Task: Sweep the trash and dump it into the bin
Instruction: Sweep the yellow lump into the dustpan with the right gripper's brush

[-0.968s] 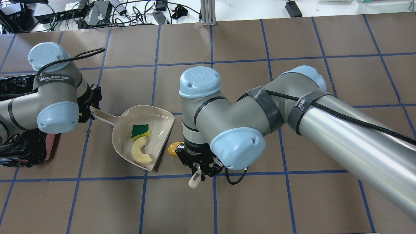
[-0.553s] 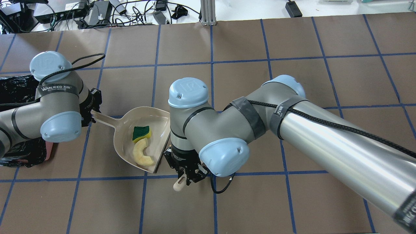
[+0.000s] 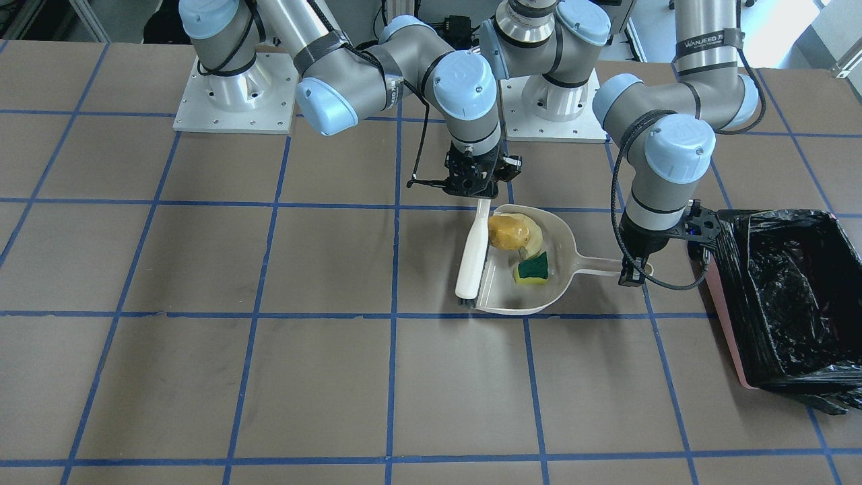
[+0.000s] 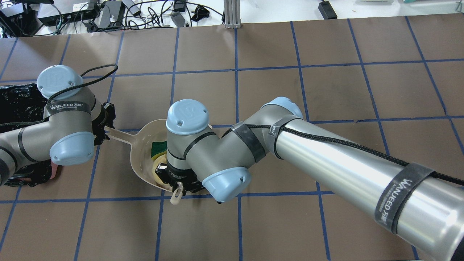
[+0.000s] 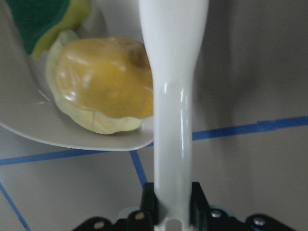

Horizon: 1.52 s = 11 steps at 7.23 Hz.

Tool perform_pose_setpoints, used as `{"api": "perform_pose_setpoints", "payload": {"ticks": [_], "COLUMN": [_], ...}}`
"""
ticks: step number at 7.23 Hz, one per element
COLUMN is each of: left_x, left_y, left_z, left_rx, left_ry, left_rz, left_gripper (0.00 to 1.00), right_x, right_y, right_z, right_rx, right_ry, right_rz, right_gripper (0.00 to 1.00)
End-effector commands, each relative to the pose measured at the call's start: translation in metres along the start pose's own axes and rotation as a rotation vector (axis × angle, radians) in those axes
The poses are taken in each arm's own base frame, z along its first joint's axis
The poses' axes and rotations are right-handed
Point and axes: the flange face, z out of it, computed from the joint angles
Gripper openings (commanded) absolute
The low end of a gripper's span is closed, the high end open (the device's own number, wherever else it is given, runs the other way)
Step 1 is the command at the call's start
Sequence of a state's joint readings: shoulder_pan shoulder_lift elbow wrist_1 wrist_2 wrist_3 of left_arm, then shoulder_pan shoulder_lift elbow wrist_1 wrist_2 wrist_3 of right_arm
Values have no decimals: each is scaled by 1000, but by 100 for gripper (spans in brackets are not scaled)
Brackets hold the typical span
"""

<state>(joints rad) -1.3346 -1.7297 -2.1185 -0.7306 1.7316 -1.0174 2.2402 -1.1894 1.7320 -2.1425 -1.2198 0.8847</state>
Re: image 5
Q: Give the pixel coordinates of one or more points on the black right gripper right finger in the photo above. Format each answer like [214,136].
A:
[199,207]

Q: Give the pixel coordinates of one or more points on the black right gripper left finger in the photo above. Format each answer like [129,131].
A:
[149,201]

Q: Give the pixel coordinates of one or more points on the pale curved peel piece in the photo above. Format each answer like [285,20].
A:
[87,118]

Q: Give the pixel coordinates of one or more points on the yellow potato-like toy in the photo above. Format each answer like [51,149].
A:
[109,75]

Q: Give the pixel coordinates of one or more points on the beige plastic dustpan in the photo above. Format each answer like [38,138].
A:
[28,107]

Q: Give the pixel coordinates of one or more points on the white hand brush dark bristles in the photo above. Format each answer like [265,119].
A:
[173,32]

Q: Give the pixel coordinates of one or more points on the green yellow sponge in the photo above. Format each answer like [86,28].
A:
[40,21]

